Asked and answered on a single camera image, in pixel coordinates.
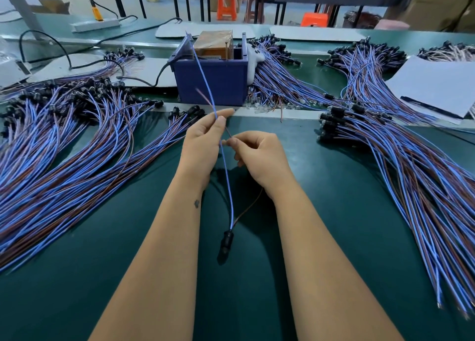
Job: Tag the orange plug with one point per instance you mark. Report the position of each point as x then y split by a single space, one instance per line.
96 13

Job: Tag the person's right hand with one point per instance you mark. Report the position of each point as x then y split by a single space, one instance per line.
261 159

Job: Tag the blue plastic tester box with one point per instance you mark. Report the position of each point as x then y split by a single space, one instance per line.
223 81

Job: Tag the open cardboard box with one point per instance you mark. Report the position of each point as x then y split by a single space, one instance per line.
52 6

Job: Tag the white plastic device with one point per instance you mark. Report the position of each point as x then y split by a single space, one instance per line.
11 71

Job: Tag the person's left forearm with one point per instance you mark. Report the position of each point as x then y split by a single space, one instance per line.
152 274

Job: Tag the white paper sheet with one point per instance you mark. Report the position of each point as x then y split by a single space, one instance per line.
438 86

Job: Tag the grey metal pole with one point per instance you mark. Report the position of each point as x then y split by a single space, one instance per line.
18 4

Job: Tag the person's left hand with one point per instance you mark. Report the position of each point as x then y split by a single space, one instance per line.
202 147

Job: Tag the orange plastic stool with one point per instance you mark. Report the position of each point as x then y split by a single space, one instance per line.
315 20
227 6

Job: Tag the white flat mat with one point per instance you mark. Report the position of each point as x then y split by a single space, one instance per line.
179 30
319 34
147 69

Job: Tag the brown cardboard block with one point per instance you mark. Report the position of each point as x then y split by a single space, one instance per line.
214 44

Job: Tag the white power strip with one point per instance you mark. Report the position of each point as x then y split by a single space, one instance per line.
95 25

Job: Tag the pink plastic stool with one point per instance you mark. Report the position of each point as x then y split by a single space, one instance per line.
392 25

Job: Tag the stack of large cardboard boxes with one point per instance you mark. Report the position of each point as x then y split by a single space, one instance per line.
444 1

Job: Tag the person's right forearm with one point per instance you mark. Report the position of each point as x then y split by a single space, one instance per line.
334 274

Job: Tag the black pen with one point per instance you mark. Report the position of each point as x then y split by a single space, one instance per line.
430 107

